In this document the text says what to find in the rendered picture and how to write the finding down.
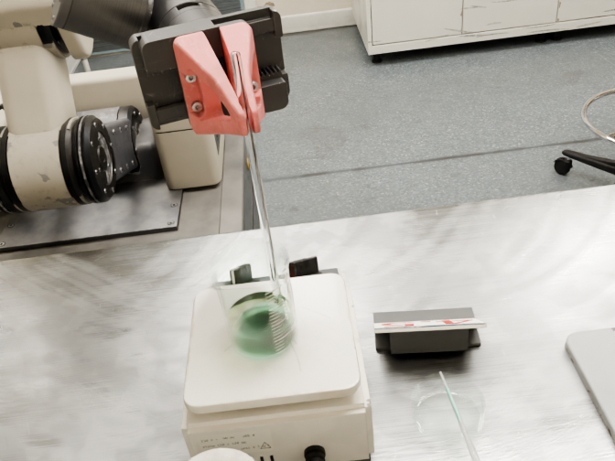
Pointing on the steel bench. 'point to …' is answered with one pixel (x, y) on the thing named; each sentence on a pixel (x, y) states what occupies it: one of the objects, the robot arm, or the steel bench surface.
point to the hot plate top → (212, 370)
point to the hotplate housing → (292, 424)
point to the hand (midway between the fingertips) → (246, 118)
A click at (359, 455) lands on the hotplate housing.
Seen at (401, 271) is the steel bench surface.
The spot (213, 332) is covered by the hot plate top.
